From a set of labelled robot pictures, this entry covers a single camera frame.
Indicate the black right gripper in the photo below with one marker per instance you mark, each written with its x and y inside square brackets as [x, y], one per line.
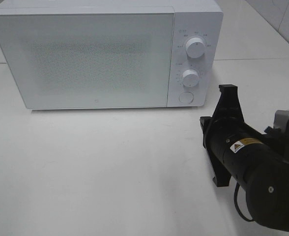
[234, 148]

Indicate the round white door button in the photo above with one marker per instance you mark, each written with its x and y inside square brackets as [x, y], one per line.
[186, 97]

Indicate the white timer knob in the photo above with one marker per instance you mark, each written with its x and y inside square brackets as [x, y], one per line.
[190, 78]

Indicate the white microwave door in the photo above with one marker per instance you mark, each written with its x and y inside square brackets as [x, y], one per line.
[89, 61]

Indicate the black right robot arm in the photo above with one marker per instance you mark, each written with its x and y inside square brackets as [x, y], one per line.
[267, 190]

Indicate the upper white power knob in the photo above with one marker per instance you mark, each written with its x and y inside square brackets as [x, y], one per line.
[195, 47]

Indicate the white microwave oven body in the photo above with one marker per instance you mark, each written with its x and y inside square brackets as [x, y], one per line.
[190, 17]

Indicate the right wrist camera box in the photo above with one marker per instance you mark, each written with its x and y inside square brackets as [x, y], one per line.
[279, 134]

